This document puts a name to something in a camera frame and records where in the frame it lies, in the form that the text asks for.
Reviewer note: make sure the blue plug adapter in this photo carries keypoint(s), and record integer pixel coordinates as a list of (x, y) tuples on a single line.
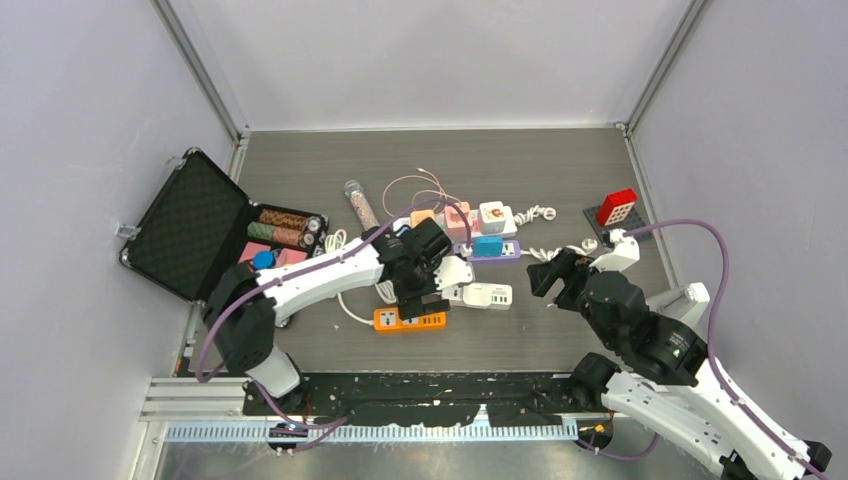
[(488, 246)]

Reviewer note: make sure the blue round chip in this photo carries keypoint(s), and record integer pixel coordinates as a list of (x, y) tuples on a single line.
[(263, 260)]

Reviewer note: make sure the black poker chip case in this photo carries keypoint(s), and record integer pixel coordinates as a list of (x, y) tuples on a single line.
[(201, 223)]

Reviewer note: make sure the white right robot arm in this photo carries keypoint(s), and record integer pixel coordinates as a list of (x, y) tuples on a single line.
[(665, 379)]

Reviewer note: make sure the white multicolour power strip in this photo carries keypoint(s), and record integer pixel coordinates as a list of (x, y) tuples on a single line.
[(509, 232)]

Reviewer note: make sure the white usb power strip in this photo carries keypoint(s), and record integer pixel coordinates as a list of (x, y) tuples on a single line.
[(502, 297)]

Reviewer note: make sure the white cube socket adapter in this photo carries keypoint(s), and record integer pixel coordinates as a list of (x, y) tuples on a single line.
[(492, 218)]

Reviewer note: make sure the red toy brick block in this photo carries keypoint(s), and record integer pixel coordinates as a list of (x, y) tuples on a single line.
[(616, 207)]

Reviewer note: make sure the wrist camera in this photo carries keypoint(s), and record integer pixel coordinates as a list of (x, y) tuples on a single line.
[(453, 271), (624, 252)]

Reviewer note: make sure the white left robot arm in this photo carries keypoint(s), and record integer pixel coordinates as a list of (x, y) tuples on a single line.
[(247, 305)]

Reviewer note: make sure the tan cube socket adapter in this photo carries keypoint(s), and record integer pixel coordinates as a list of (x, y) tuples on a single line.
[(418, 216)]

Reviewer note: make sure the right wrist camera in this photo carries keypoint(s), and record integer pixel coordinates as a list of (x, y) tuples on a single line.
[(624, 252)]

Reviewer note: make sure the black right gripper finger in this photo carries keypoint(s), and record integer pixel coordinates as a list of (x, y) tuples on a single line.
[(541, 280), (574, 278)]

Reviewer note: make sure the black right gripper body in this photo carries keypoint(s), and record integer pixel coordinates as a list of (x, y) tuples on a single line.
[(609, 337)]

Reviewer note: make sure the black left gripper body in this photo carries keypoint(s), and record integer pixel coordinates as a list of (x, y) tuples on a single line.
[(420, 282)]

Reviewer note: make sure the pink charger with cable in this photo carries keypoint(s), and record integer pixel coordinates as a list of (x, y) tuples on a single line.
[(433, 188)]

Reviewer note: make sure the white plug adapter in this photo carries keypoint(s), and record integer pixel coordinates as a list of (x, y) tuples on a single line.
[(477, 295)]

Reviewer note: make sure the pink cube socket adapter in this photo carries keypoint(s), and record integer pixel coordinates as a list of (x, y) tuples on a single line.
[(455, 226)]

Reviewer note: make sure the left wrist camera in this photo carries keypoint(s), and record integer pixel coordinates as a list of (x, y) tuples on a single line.
[(453, 271)]

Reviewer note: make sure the orange power strip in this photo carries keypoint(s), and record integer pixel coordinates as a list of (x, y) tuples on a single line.
[(387, 321)]

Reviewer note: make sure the white box device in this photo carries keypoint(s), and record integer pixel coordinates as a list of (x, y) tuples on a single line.
[(686, 303)]

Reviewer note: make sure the purple power strip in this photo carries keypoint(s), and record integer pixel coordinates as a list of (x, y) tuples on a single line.
[(511, 251)]

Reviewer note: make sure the dark grey brick baseplate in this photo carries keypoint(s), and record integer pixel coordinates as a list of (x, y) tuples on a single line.
[(632, 221)]

